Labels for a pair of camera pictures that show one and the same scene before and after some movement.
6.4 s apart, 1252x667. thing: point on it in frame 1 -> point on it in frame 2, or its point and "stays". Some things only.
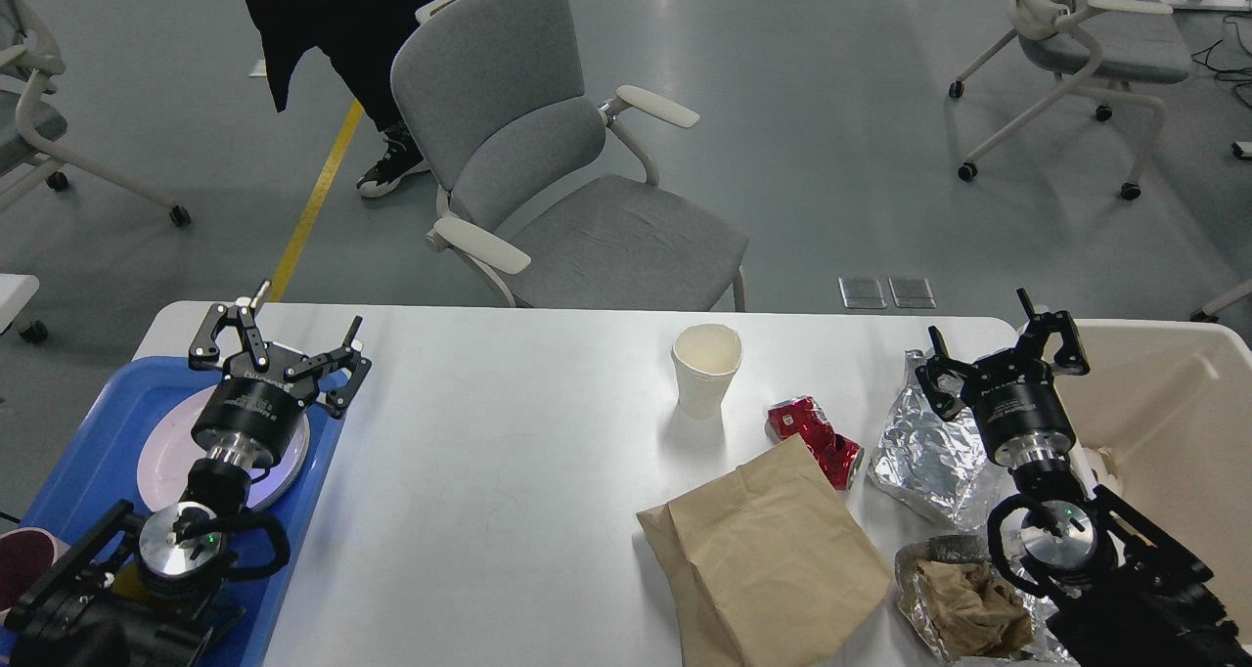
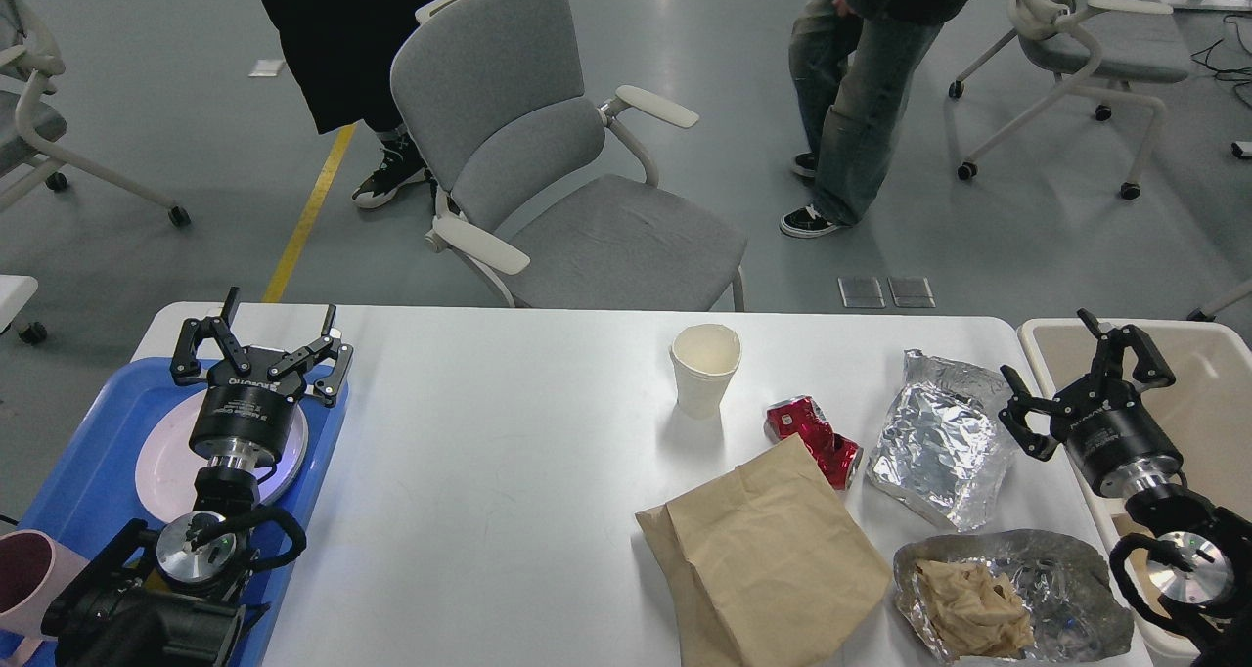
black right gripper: [1018, 408] -> [1101, 422]
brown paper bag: [770, 565] stays
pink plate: [167, 449] stays
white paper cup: [705, 357] stays
